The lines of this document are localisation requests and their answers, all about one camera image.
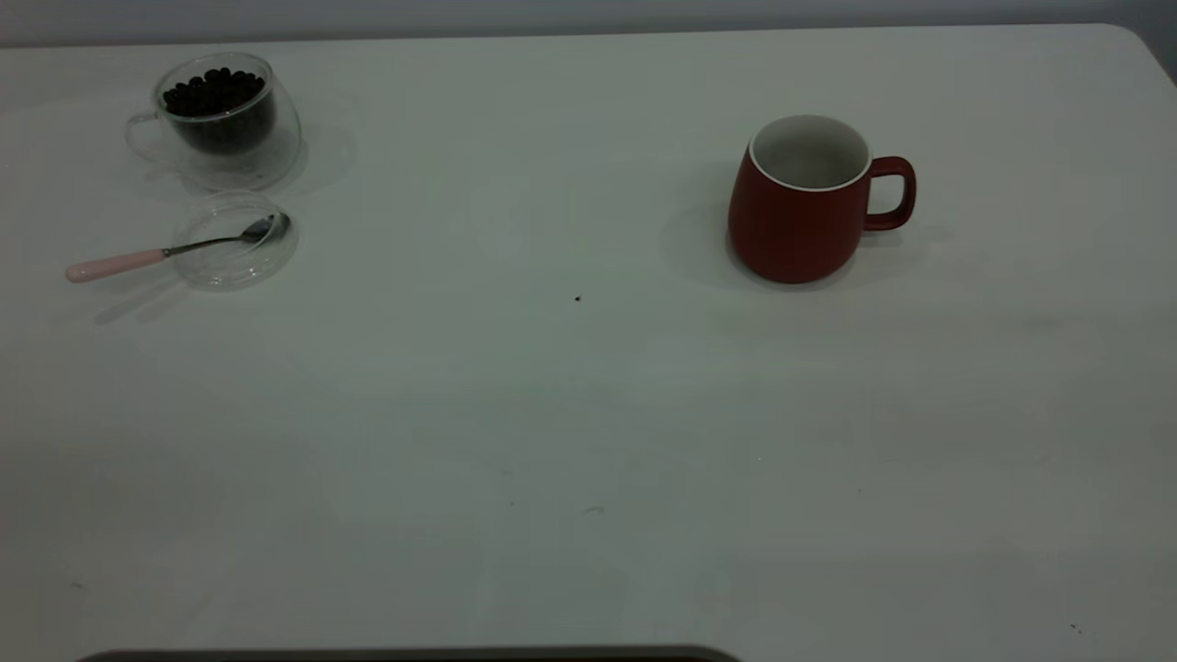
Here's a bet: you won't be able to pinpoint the red ceramic mug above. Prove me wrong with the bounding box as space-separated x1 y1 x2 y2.
727 114 918 285

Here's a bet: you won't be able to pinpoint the clear glass cup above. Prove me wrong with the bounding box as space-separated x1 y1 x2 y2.
125 51 303 192

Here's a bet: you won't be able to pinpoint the dark coffee beans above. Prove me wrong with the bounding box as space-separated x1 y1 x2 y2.
163 67 277 154

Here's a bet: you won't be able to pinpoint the clear round glass lid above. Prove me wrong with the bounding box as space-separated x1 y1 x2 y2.
171 190 300 291

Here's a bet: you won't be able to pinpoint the pink handled metal spoon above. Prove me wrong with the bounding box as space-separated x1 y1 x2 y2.
64 212 291 284

